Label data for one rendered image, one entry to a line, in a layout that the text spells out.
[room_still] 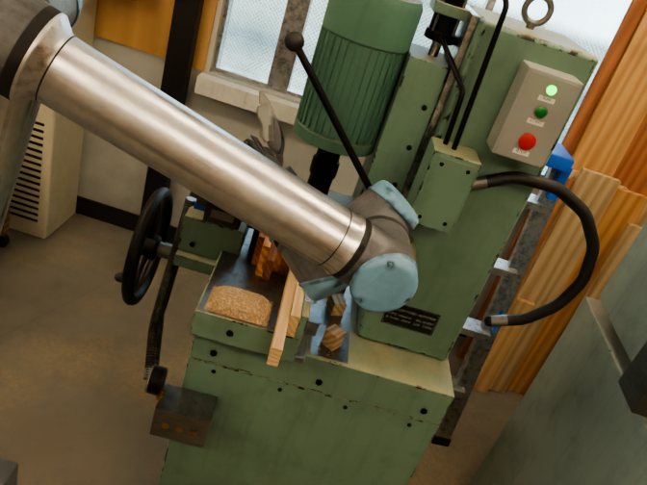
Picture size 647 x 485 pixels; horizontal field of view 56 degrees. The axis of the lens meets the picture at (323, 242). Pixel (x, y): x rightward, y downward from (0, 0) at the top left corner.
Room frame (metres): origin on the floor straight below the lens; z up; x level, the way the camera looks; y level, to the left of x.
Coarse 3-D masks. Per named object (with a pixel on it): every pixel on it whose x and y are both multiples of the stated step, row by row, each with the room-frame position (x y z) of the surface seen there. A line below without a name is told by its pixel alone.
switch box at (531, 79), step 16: (528, 64) 1.11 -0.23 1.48; (528, 80) 1.09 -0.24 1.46; (544, 80) 1.09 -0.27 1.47; (560, 80) 1.09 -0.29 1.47; (576, 80) 1.11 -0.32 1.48; (512, 96) 1.11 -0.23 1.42; (528, 96) 1.09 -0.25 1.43; (560, 96) 1.09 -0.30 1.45; (576, 96) 1.10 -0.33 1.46; (512, 112) 1.09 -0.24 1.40; (528, 112) 1.09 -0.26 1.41; (560, 112) 1.09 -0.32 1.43; (496, 128) 1.12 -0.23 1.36; (512, 128) 1.09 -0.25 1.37; (528, 128) 1.09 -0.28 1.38; (544, 128) 1.09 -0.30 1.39; (560, 128) 1.10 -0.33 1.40; (496, 144) 1.09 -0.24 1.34; (512, 144) 1.09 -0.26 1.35; (544, 144) 1.09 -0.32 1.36; (528, 160) 1.09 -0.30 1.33; (544, 160) 1.10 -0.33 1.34
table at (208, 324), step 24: (192, 264) 1.12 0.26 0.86; (216, 264) 1.09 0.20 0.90; (240, 264) 1.12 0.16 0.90; (240, 288) 1.03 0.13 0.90; (264, 288) 1.06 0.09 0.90; (216, 336) 0.92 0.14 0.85; (240, 336) 0.93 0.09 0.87; (264, 336) 0.93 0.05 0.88; (288, 336) 0.94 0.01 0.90; (288, 360) 0.94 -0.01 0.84
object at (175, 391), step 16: (160, 400) 0.94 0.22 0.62; (176, 400) 0.96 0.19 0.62; (192, 400) 0.97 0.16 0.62; (208, 400) 0.99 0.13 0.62; (160, 416) 0.92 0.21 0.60; (176, 416) 0.92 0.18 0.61; (192, 416) 0.93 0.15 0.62; (208, 416) 0.95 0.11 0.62; (160, 432) 0.92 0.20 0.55; (176, 432) 0.92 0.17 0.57; (192, 432) 0.92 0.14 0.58
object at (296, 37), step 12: (288, 36) 1.07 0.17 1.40; (300, 36) 1.08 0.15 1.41; (288, 48) 1.07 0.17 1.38; (300, 48) 1.08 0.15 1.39; (300, 60) 1.08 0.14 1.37; (312, 72) 1.08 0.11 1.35; (312, 84) 1.08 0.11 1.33; (324, 96) 1.09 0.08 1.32; (324, 108) 1.09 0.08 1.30; (336, 120) 1.09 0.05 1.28; (348, 144) 1.09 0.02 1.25; (360, 168) 1.09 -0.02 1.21
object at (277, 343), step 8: (288, 272) 1.12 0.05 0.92; (288, 280) 1.06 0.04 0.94; (296, 280) 1.07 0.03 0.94; (288, 288) 1.03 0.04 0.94; (288, 296) 1.00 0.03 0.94; (280, 304) 1.01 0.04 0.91; (288, 304) 0.98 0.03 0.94; (280, 312) 0.95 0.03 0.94; (288, 312) 0.95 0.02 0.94; (280, 320) 0.92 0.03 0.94; (288, 320) 0.93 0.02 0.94; (280, 328) 0.90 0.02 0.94; (272, 336) 0.92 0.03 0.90; (280, 336) 0.88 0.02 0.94; (272, 344) 0.85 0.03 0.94; (280, 344) 0.86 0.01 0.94; (272, 352) 0.84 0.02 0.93; (280, 352) 0.84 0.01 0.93; (272, 360) 0.84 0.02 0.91
